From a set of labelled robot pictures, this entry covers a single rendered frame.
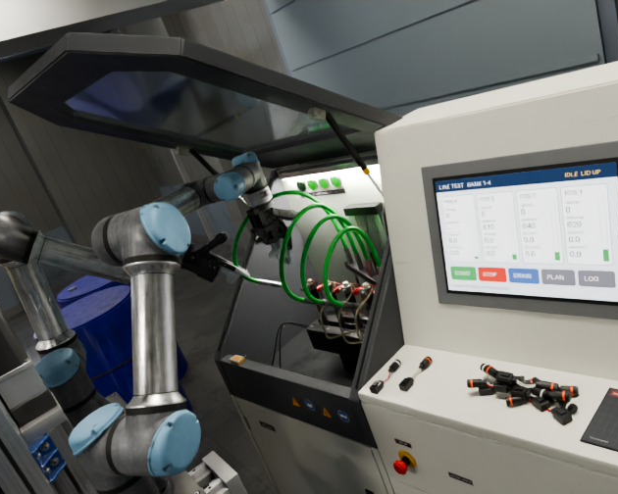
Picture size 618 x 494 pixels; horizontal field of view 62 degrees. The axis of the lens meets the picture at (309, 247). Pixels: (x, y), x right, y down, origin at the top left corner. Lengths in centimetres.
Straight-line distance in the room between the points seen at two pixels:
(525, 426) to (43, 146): 771
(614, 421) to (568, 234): 36
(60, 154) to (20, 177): 72
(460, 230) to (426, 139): 23
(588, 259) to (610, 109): 29
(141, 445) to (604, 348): 93
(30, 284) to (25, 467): 57
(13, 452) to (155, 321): 43
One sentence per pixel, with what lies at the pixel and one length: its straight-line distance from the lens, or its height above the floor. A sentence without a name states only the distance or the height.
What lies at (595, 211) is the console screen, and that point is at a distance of 115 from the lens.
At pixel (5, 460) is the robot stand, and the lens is 132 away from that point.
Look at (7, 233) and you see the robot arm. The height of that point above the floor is 163.
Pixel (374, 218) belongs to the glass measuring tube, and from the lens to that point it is 176.
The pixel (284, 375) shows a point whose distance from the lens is 162.
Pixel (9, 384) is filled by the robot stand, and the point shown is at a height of 135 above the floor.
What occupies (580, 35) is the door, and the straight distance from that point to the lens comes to 290.
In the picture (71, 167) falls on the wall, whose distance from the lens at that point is 833.
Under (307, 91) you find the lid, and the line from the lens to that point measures 123.
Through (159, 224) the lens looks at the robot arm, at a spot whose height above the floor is 158.
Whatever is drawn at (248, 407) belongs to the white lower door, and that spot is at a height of 76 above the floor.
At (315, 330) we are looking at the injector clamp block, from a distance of 173.
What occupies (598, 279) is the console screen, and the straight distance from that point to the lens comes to 119.
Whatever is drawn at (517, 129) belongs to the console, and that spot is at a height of 149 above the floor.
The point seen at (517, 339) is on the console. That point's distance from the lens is 131.
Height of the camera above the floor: 175
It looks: 18 degrees down
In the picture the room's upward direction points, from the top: 20 degrees counter-clockwise
